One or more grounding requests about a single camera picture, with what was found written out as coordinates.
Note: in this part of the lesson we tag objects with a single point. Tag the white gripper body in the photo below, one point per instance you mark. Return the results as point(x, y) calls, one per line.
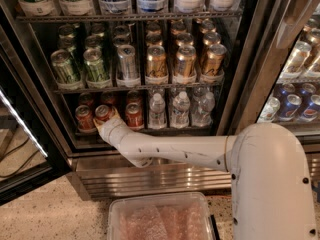
point(107, 131)

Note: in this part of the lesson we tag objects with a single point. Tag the red coke can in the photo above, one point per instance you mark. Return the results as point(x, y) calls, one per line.
point(104, 112)
point(134, 96)
point(84, 116)
point(107, 98)
point(86, 99)
point(134, 116)

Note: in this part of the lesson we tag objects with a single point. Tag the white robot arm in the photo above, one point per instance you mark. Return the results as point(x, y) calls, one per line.
point(271, 189)

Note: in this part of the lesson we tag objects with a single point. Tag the silver can front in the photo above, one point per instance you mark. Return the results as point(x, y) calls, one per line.
point(127, 62)

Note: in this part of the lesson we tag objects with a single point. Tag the green can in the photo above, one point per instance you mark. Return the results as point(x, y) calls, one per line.
point(64, 67)
point(95, 65)

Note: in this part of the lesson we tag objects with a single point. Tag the steel fridge bottom grille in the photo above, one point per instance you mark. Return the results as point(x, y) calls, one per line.
point(106, 174)

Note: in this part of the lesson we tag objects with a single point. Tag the green can front left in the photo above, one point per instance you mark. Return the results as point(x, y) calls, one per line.
point(64, 67)

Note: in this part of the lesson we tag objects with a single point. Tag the gold can front left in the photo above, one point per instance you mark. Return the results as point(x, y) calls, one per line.
point(156, 62)

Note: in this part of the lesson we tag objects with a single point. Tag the gold can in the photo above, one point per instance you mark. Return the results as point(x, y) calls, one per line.
point(213, 59)
point(156, 62)
point(185, 61)

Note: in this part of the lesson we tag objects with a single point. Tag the open fridge glass door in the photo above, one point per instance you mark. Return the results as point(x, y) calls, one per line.
point(30, 154)

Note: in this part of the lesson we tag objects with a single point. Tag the gold can front middle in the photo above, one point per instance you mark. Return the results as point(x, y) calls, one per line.
point(185, 61)

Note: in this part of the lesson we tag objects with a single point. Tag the gold can front right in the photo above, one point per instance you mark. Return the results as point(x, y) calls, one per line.
point(213, 59)

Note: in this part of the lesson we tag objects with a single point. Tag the white can behind glass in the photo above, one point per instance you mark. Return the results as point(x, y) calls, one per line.
point(270, 109)

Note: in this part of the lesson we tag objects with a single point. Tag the closed fridge right door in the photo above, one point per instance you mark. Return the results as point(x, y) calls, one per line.
point(273, 29)

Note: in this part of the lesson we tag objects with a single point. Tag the blue pepsi can front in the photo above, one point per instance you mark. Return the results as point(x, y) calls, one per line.
point(288, 107)

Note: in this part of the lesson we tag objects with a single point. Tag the blue pepsi can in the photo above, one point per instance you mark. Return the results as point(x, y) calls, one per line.
point(310, 109)
point(288, 107)

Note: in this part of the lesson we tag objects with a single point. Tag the blue pepsi can right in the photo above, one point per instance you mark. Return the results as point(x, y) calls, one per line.
point(310, 109)

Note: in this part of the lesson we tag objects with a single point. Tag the water bottle front left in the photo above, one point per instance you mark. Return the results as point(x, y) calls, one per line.
point(157, 115)

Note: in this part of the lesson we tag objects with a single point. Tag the water bottle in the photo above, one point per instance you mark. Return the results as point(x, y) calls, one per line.
point(179, 116)
point(157, 115)
point(201, 116)

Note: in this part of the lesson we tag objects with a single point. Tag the water bottle front middle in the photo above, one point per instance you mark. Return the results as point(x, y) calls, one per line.
point(179, 116)

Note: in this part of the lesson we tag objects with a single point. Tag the water bottle front right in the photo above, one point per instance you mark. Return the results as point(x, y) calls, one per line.
point(201, 116)

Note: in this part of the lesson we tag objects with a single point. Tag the clear plastic bin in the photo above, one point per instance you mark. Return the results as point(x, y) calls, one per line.
point(178, 216)

